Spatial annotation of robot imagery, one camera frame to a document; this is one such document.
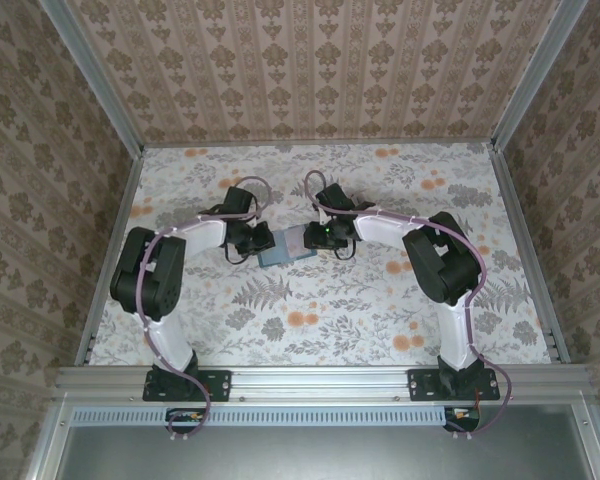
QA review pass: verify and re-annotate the blue leather card holder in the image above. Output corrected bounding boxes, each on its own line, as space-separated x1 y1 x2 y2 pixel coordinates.
256 224 317 270

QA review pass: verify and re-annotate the black wiring connector box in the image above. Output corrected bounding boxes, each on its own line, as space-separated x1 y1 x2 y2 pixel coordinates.
165 407 209 434
442 405 483 434

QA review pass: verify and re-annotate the grey metal sheet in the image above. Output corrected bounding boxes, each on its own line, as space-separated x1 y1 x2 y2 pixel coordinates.
54 424 589 480

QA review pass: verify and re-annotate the black left camera cable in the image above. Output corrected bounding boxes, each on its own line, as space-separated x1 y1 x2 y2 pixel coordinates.
223 239 254 265

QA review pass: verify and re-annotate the black camera cable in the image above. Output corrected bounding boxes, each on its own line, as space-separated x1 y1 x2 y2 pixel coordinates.
223 239 254 265
332 234 359 261

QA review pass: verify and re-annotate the black right camera cable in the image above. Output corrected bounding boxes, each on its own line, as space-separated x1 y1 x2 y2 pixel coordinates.
332 234 359 261

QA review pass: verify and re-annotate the aluminium side frame rail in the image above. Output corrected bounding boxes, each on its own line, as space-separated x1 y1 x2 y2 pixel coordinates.
74 147 147 369
488 144 572 365

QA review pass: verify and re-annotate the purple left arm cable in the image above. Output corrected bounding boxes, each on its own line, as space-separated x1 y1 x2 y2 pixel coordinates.
137 175 276 444

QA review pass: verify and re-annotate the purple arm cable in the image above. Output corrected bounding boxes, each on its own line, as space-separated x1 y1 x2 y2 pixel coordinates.
303 169 514 442
137 175 276 444

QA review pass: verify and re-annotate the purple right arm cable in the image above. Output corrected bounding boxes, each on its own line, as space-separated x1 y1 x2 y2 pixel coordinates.
303 169 514 442

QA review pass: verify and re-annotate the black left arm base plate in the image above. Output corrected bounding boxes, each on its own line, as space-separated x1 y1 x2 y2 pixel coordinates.
142 367 233 403

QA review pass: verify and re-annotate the aluminium wide frame rail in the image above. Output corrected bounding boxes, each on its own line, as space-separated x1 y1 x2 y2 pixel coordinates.
54 364 592 402

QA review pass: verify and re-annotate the aluminium upright frame post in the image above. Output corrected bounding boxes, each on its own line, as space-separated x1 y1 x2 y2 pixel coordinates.
490 0 590 154
43 0 147 154

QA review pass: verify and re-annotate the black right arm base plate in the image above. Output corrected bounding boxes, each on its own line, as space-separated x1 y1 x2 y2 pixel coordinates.
408 367 501 403

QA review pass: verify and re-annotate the grey slotted cable duct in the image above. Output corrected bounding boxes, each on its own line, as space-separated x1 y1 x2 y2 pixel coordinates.
72 405 449 427

